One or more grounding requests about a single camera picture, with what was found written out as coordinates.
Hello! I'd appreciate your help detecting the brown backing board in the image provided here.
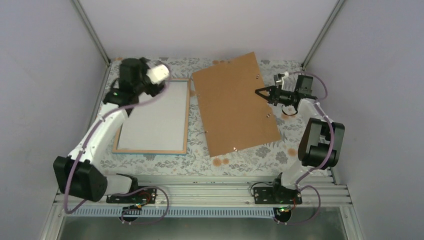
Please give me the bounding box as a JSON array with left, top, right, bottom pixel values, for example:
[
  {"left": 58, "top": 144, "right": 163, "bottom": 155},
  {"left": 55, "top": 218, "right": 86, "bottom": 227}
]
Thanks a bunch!
[{"left": 192, "top": 52, "right": 281, "bottom": 157}]

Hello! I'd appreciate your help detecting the sunflower photo print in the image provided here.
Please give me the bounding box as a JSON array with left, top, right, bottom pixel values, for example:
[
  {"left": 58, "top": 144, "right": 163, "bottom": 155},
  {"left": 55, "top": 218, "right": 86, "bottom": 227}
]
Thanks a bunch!
[{"left": 117, "top": 81, "right": 190, "bottom": 152}]

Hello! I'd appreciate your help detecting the teal wooden picture frame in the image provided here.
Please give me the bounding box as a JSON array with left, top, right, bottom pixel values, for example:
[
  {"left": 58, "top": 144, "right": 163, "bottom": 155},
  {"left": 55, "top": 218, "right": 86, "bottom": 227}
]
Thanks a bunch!
[{"left": 112, "top": 77, "right": 192, "bottom": 156}]

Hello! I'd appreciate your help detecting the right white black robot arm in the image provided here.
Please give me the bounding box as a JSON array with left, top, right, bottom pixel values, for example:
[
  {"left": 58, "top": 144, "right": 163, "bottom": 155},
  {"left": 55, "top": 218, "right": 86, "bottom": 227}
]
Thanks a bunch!
[{"left": 255, "top": 71, "right": 345, "bottom": 204}]

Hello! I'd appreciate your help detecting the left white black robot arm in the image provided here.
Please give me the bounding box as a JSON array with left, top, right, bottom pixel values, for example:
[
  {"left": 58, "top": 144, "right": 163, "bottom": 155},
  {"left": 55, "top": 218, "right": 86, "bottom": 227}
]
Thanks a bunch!
[{"left": 53, "top": 57, "right": 171, "bottom": 203}]

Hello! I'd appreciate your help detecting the floral patterned table mat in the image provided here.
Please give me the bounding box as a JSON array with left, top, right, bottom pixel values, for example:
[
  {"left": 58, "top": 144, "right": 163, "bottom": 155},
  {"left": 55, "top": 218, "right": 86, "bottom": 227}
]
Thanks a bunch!
[{"left": 97, "top": 57, "right": 306, "bottom": 176}]

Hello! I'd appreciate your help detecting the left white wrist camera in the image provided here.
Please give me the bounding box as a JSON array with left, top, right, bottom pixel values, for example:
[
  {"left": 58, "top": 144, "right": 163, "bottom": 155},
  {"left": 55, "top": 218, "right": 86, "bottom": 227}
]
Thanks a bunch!
[{"left": 146, "top": 64, "right": 171, "bottom": 85}]

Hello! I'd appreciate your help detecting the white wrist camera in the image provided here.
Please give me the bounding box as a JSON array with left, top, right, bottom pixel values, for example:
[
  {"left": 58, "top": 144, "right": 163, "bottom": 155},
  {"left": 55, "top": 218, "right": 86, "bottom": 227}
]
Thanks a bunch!
[
  {"left": 146, "top": 64, "right": 171, "bottom": 85},
  {"left": 273, "top": 71, "right": 295, "bottom": 89}
]

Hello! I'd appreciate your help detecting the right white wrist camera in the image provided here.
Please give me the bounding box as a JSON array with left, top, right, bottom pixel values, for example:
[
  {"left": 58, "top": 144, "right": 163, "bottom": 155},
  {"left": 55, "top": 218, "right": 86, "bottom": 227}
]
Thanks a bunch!
[{"left": 273, "top": 71, "right": 295, "bottom": 89}]

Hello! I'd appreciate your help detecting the right aluminium corner post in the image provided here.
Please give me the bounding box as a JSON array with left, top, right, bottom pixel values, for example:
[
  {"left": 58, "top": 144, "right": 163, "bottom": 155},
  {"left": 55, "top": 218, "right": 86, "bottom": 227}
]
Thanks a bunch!
[{"left": 301, "top": 0, "right": 346, "bottom": 69}]

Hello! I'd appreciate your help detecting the aluminium corner post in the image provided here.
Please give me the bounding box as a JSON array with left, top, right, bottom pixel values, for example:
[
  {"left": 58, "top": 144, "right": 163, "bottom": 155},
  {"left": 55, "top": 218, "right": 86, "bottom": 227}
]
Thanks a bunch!
[
  {"left": 301, "top": 0, "right": 346, "bottom": 69},
  {"left": 70, "top": 0, "right": 111, "bottom": 66}
]

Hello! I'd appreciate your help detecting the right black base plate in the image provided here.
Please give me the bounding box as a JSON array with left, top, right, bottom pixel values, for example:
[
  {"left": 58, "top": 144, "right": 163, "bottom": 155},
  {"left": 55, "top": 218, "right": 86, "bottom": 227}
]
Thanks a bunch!
[{"left": 253, "top": 186, "right": 303, "bottom": 205}]

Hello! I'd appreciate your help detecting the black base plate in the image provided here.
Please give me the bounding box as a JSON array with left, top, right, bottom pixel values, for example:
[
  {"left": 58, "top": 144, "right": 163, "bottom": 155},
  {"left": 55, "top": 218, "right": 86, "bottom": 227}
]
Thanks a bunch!
[
  {"left": 253, "top": 186, "right": 303, "bottom": 205},
  {"left": 106, "top": 188, "right": 157, "bottom": 205}
]

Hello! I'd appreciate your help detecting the left aluminium corner post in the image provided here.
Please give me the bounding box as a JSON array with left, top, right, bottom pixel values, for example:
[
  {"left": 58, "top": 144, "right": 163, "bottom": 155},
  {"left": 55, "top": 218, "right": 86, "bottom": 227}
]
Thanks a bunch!
[{"left": 70, "top": 0, "right": 111, "bottom": 66}]

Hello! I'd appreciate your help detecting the aluminium rail base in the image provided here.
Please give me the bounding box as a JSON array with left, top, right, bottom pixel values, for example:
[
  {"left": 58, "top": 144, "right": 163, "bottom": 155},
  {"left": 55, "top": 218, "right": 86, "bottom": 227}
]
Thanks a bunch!
[{"left": 41, "top": 170, "right": 363, "bottom": 240}]

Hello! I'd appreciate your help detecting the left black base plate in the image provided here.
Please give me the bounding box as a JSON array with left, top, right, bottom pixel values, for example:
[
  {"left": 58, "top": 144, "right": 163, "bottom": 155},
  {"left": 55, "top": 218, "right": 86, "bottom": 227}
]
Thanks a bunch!
[{"left": 106, "top": 188, "right": 157, "bottom": 205}]

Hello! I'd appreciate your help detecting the slotted grey cable duct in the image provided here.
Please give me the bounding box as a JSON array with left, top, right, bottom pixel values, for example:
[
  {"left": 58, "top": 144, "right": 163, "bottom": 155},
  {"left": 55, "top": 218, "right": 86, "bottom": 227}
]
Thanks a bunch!
[{"left": 71, "top": 206, "right": 274, "bottom": 219}]

